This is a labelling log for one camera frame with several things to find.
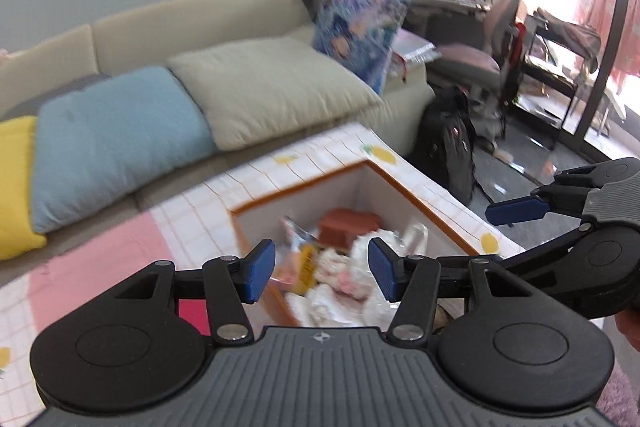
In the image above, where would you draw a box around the white plastic bag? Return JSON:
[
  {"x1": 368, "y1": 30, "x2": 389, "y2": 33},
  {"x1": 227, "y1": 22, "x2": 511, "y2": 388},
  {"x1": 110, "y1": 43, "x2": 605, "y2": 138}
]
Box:
[{"x1": 349, "y1": 220, "x2": 428, "y2": 285}]

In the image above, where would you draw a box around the yellow pillow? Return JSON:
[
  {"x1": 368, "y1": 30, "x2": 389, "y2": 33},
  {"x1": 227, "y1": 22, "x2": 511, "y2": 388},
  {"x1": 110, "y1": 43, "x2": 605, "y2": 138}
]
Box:
[{"x1": 0, "y1": 116, "x2": 47, "y2": 261}]

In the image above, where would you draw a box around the anime print pillow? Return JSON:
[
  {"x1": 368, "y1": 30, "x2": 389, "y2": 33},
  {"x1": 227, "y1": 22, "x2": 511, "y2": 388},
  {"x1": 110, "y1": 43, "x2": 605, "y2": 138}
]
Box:
[{"x1": 312, "y1": 0, "x2": 409, "y2": 94}]

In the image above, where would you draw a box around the colourful snack packet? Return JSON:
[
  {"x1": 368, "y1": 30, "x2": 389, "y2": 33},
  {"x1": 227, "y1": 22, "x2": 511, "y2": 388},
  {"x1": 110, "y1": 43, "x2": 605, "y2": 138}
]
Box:
[{"x1": 271, "y1": 217, "x2": 320, "y2": 296}]

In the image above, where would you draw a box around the pink checkered tablecloth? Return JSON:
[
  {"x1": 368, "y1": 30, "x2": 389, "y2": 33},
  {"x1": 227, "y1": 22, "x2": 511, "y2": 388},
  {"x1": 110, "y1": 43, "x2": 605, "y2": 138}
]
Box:
[{"x1": 1, "y1": 124, "x2": 523, "y2": 426}]

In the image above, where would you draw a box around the brown felt piece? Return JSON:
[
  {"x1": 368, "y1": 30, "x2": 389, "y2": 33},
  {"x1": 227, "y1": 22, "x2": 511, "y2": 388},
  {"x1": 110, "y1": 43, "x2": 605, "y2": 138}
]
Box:
[{"x1": 317, "y1": 208, "x2": 383, "y2": 251}]

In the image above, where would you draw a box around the black folding chair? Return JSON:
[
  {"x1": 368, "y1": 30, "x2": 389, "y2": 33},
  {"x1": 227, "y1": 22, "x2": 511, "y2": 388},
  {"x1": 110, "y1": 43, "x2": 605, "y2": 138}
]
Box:
[{"x1": 513, "y1": 8, "x2": 601, "y2": 147}]

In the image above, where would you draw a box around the white orange storage box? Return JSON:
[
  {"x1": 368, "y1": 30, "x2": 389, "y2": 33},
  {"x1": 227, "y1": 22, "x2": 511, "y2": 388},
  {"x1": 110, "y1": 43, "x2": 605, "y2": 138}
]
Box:
[{"x1": 231, "y1": 160, "x2": 476, "y2": 334}]

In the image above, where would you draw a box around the blue pillow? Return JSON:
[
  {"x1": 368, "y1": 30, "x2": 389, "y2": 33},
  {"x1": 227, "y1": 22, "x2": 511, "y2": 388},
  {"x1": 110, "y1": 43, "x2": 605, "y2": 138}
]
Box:
[{"x1": 30, "y1": 66, "x2": 217, "y2": 234}]

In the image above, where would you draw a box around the pink floral cloth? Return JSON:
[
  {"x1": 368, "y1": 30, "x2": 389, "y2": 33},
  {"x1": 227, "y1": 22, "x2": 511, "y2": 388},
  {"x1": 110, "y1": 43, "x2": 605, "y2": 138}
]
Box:
[{"x1": 314, "y1": 248, "x2": 374, "y2": 301}]

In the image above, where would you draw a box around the pink desk chair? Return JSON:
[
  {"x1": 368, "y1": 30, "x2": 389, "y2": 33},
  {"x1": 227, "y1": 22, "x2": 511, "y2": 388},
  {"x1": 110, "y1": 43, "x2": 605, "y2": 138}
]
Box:
[{"x1": 426, "y1": 0, "x2": 521, "y2": 150}]

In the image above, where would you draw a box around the pink folder on sofa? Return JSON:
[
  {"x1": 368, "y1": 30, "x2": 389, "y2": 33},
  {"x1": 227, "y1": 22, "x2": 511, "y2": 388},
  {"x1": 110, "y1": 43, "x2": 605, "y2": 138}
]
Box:
[{"x1": 388, "y1": 29, "x2": 442, "y2": 80}]

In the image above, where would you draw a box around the beige sofa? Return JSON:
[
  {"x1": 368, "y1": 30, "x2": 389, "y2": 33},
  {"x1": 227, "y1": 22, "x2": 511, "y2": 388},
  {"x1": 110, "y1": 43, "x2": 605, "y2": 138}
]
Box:
[{"x1": 0, "y1": 0, "x2": 436, "y2": 218}]

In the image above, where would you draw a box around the pink fluffy rug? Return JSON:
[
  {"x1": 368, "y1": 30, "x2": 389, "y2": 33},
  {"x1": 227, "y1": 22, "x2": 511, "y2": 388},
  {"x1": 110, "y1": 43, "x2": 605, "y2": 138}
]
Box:
[{"x1": 597, "y1": 362, "x2": 640, "y2": 427}]

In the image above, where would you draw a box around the beige pillow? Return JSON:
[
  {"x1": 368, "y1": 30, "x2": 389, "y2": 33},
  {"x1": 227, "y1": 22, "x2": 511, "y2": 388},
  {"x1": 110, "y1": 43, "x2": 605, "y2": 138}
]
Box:
[{"x1": 167, "y1": 37, "x2": 381, "y2": 152}]

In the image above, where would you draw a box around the black backpack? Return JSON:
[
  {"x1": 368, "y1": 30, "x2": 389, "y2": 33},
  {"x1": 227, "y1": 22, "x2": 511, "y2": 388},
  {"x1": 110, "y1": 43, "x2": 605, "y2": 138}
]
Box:
[{"x1": 407, "y1": 86, "x2": 476, "y2": 206}]

